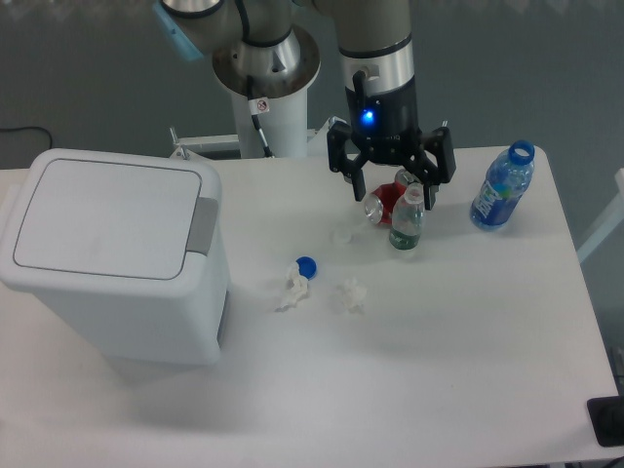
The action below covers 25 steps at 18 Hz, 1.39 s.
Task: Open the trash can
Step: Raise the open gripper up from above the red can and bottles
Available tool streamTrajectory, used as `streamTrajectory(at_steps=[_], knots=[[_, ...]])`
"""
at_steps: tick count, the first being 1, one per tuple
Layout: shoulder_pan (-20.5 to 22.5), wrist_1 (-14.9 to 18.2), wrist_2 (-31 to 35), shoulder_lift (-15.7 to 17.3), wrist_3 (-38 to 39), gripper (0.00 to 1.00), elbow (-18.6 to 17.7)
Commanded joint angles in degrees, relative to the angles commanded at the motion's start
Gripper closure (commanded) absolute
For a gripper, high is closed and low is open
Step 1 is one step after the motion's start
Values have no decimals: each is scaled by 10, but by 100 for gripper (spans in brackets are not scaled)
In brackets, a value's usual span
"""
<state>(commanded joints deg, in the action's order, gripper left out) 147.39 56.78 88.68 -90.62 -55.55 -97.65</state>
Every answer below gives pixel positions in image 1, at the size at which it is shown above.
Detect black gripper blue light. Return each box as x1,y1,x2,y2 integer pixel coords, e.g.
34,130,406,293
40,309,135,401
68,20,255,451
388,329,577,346
327,70,456,211

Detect white plastic trash can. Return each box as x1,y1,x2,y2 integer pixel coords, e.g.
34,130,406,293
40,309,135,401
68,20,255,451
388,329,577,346
1,148,230,366

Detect white trash can lid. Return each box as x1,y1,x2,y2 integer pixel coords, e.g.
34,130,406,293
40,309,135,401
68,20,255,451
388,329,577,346
4,159,202,280

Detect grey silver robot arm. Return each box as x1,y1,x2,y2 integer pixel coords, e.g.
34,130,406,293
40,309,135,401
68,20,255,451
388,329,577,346
154,1,456,209

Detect crushed red soda can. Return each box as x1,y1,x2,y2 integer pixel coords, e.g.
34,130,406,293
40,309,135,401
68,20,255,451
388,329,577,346
364,169,420,225

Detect clear bottle green label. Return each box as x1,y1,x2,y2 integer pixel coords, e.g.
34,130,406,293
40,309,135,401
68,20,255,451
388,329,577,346
389,183,425,251

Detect blue plastic drink bottle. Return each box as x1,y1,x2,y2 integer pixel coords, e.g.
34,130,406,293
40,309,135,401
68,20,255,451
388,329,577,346
470,139,535,231

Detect blue bottle cap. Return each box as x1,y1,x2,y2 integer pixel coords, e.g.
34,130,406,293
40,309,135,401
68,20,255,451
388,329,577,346
295,255,318,280

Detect crumpled white tissue right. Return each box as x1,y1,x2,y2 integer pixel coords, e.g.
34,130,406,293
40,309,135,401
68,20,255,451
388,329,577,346
336,277,368,314

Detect crumpled white tissue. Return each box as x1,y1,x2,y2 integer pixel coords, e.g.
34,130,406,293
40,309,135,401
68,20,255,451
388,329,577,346
275,262,309,312
336,277,368,314

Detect crumpled white tissue left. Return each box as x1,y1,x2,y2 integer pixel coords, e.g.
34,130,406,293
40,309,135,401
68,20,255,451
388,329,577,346
275,262,309,312

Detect black device at edge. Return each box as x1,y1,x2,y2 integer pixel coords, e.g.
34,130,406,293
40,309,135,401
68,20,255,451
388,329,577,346
587,396,623,448

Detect white frame at right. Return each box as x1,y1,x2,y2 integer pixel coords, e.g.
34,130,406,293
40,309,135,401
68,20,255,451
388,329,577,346
576,168,623,264

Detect black cable on floor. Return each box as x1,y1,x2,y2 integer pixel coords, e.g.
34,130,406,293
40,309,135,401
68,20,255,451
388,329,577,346
0,125,54,149

